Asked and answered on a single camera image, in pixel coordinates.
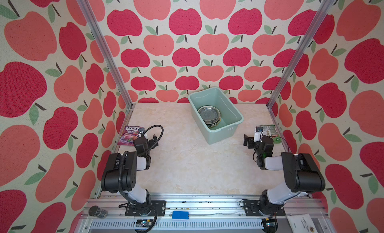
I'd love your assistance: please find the clear textured glass plate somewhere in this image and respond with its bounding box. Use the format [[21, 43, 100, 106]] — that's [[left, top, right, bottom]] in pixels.
[[198, 105, 221, 124]]

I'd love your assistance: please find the cream plate with bamboo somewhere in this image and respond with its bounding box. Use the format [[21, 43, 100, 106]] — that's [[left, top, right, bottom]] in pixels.
[[206, 120, 221, 128]]

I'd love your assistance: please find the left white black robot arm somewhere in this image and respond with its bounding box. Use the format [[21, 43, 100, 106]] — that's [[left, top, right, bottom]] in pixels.
[[101, 135, 159, 205]]

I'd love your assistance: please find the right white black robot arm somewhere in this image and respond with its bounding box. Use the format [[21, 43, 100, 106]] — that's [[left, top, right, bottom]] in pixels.
[[243, 135, 326, 206]]

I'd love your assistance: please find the mint green plastic bin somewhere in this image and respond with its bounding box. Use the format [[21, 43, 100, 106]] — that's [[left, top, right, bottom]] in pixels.
[[188, 87, 244, 144]]

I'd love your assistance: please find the purple Fox's candy bag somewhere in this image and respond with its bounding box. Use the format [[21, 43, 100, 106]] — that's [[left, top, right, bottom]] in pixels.
[[118, 125, 145, 146]]

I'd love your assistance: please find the green snack packet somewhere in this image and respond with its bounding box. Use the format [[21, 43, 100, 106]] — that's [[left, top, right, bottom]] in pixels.
[[261, 125, 282, 144]]

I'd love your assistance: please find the blue rectangular box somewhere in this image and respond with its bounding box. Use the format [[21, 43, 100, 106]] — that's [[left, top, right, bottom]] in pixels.
[[172, 211, 190, 221]]

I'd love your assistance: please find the green circuit board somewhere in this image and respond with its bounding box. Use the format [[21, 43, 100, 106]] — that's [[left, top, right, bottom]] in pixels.
[[135, 219, 153, 228]]

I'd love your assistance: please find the white paper sheet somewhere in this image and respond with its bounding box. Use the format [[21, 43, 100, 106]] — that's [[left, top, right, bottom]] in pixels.
[[287, 214, 318, 233]]

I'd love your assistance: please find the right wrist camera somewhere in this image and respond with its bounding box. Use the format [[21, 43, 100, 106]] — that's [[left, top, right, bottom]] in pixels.
[[254, 126, 263, 142]]

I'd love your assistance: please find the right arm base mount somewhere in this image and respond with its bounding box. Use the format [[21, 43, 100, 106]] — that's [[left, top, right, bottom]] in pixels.
[[239, 199, 286, 217]]

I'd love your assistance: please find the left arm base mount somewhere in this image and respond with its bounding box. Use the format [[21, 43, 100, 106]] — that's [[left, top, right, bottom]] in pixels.
[[125, 201, 167, 217]]

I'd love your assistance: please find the aluminium front rail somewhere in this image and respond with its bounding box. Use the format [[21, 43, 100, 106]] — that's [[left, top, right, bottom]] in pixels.
[[71, 193, 336, 233]]

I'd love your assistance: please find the left aluminium frame post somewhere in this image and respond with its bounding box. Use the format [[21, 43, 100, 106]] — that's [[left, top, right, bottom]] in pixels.
[[77, 0, 134, 110]]

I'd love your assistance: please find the aluminium frame post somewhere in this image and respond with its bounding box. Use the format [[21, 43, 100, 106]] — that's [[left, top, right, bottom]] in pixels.
[[266, 0, 341, 109], [77, 0, 134, 110]]

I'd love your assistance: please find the right aluminium frame post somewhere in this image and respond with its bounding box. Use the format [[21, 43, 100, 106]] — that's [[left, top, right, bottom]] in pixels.
[[266, 0, 341, 109]]

